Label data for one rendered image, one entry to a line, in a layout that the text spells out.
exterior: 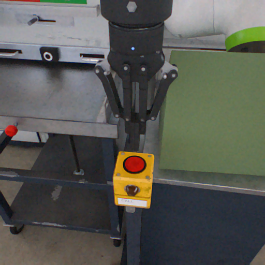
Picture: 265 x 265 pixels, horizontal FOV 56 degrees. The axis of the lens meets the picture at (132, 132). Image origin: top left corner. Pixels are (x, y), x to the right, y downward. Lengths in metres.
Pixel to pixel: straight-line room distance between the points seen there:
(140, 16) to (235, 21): 0.39
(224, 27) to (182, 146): 0.31
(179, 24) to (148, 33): 0.38
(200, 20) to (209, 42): 0.63
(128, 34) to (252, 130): 0.42
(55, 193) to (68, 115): 0.73
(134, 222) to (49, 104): 0.44
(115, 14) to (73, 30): 0.67
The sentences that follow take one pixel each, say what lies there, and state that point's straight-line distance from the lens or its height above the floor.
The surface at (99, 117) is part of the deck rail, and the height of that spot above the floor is 0.85.
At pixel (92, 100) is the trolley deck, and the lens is 0.82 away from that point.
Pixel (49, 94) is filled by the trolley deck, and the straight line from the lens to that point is 0.88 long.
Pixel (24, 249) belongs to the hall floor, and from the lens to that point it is 1.52.
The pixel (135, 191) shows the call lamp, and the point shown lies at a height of 0.88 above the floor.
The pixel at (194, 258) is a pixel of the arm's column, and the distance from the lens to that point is 1.14.
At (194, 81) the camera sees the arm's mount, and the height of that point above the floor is 1.04.
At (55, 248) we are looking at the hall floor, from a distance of 1.48.
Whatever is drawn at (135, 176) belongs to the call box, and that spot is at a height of 0.90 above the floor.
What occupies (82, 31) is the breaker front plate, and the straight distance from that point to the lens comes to 0.98.
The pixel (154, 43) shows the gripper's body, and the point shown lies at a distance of 0.35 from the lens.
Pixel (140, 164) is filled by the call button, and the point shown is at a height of 0.91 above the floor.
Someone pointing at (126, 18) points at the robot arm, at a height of 1.21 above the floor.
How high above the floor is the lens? 1.30
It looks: 42 degrees down
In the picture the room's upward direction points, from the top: straight up
